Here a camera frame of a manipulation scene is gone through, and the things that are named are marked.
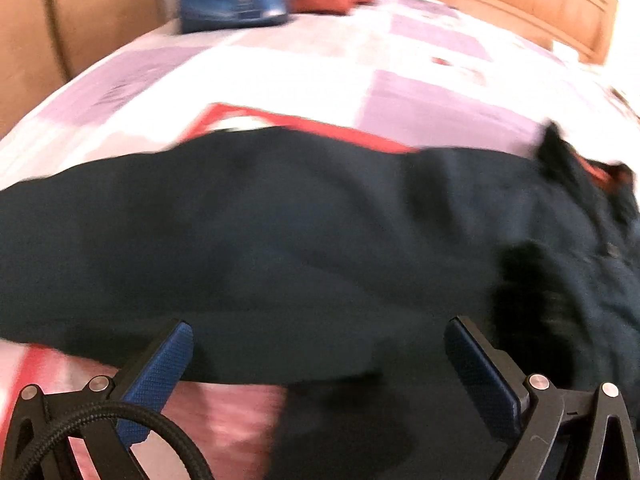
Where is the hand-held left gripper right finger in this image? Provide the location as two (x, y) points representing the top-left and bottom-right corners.
(444, 316), (640, 480)

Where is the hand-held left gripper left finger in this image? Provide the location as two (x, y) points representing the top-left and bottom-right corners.
(0, 319), (195, 480)

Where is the dark navy jacket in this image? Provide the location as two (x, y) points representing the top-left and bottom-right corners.
(0, 122), (640, 480)

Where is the red checked blanket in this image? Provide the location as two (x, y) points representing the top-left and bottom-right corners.
(0, 102), (421, 480)

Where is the purple checked bed quilt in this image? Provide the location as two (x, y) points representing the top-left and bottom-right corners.
(0, 0), (640, 191)

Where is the beige padded furniture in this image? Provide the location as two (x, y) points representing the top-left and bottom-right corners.
(0, 0), (182, 137)

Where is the black braided cable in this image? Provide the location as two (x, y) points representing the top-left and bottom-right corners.
(0, 399), (216, 480)

